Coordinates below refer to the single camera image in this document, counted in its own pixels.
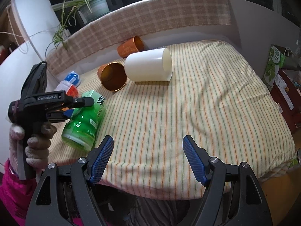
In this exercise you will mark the blue orange plastic bottle cup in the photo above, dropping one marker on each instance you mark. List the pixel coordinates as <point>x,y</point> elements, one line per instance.
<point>70,84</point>

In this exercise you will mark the green plastic bottle cup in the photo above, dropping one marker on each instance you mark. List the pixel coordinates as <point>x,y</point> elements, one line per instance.
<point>81,131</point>

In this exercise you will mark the red box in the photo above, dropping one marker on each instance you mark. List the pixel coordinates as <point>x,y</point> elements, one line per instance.
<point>287,96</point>

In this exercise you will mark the striped yellow table cloth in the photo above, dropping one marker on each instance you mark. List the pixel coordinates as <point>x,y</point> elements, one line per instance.
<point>215,97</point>

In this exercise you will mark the left hand in white glove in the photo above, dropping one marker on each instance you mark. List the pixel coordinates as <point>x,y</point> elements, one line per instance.
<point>37,151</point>

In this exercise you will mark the white plastic cup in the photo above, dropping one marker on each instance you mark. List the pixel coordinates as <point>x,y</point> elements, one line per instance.
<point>150,66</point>

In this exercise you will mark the pink sleeved left forearm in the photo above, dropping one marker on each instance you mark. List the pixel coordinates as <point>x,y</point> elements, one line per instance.
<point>16,196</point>

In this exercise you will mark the orange metal cup far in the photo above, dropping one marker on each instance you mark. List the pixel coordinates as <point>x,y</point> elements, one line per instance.
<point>133,45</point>

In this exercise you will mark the spider plant in green pot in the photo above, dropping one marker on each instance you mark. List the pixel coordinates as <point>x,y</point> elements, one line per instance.
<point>72,14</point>

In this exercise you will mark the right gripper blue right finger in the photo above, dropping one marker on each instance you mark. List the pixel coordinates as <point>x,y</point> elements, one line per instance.
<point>198,160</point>

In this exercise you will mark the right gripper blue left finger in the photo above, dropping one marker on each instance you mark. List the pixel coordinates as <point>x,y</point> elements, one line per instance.
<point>98,159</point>

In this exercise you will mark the plaid beige sill cloth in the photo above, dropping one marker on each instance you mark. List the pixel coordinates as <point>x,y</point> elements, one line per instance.
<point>137,19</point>

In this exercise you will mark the green cardboard box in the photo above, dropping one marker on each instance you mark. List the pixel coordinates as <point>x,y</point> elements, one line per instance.
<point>276,60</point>

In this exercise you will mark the orange metal cup near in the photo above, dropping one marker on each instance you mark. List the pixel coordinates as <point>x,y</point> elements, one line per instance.
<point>112,76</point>

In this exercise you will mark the orange metal cup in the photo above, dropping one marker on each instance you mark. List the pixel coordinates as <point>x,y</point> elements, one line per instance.
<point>133,45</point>
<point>112,76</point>

